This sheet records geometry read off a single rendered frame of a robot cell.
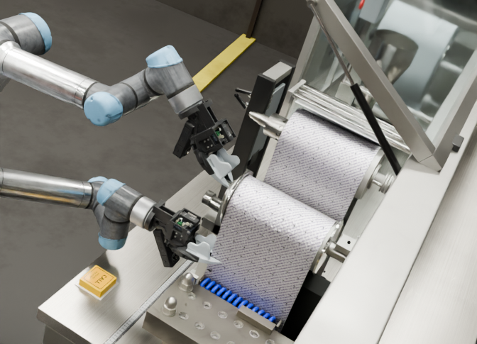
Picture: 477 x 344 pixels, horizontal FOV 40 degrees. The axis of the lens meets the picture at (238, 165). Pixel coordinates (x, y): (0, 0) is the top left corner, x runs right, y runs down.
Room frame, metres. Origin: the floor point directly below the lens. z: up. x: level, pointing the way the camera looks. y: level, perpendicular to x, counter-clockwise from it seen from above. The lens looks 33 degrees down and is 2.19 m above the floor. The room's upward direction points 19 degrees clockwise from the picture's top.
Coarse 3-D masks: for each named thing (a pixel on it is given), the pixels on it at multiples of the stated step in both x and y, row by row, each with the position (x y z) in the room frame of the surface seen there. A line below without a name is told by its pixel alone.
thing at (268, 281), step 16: (224, 240) 1.25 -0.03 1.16; (240, 240) 1.24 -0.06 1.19; (224, 256) 1.24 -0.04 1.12; (240, 256) 1.23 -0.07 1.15; (256, 256) 1.22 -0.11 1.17; (272, 256) 1.21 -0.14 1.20; (208, 272) 1.25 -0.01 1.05; (224, 272) 1.24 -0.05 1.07; (240, 272) 1.23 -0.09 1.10; (256, 272) 1.22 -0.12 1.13; (272, 272) 1.21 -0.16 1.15; (288, 272) 1.20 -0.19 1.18; (304, 272) 1.19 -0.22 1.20; (240, 288) 1.22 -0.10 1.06; (256, 288) 1.21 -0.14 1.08; (272, 288) 1.20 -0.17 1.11; (288, 288) 1.19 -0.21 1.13; (256, 304) 1.21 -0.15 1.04; (272, 304) 1.20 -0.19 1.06; (288, 304) 1.19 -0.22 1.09
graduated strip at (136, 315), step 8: (184, 264) 1.41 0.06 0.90; (176, 272) 1.37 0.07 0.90; (184, 272) 1.38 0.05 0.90; (168, 280) 1.33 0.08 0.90; (160, 288) 1.29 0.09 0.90; (152, 296) 1.25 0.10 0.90; (144, 304) 1.22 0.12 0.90; (152, 304) 1.23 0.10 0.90; (136, 312) 1.18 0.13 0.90; (144, 312) 1.19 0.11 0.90; (128, 320) 1.15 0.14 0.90; (136, 320) 1.16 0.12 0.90; (120, 328) 1.12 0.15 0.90; (128, 328) 1.12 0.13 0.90; (112, 336) 1.09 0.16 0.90; (120, 336) 1.09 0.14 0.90
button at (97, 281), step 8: (88, 272) 1.24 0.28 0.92; (96, 272) 1.25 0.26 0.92; (104, 272) 1.26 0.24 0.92; (80, 280) 1.21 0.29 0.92; (88, 280) 1.21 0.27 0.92; (96, 280) 1.22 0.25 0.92; (104, 280) 1.23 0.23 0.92; (112, 280) 1.24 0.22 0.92; (88, 288) 1.20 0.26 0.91; (96, 288) 1.19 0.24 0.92; (104, 288) 1.20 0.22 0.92
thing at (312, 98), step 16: (304, 80) 1.63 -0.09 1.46; (288, 96) 1.54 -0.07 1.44; (304, 96) 1.54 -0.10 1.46; (320, 96) 1.60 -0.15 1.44; (320, 112) 1.53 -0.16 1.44; (336, 112) 1.52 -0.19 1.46; (352, 112) 1.55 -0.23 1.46; (352, 128) 1.50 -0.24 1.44; (368, 128) 1.49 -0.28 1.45; (384, 128) 1.51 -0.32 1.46; (400, 144) 1.46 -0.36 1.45
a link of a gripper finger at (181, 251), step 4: (172, 248) 1.24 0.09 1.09; (176, 248) 1.24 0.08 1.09; (180, 248) 1.24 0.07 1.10; (184, 248) 1.25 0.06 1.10; (176, 252) 1.24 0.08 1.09; (180, 252) 1.23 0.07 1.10; (184, 252) 1.24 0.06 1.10; (188, 252) 1.24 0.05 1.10; (180, 256) 1.23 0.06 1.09; (184, 256) 1.23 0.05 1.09; (188, 256) 1.23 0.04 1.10; (192, 256) 1.23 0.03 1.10; (196, 256) 1.23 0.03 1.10; (192, 260) 1.23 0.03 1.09; (196, 260) 1.23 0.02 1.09
